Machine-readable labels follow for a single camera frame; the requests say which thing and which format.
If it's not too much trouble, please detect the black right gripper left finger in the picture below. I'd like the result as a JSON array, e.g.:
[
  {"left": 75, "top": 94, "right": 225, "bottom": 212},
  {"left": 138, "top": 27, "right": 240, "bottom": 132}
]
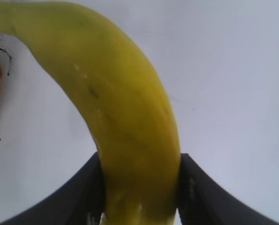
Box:
[{"left": 0, "top": 153, "right": 107, "bottom": 225}]

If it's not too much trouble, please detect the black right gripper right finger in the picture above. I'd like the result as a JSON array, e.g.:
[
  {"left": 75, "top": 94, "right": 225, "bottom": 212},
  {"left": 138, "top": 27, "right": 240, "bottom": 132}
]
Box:
[{"left": 176, "top": 153, "right": 279, "bottom": 225}]

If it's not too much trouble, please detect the yellow banana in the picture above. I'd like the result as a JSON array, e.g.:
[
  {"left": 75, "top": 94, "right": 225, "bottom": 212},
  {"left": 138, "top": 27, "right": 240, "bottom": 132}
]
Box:
[{"left": 0, "top": 1, "right": 182, "bottom": 225}]

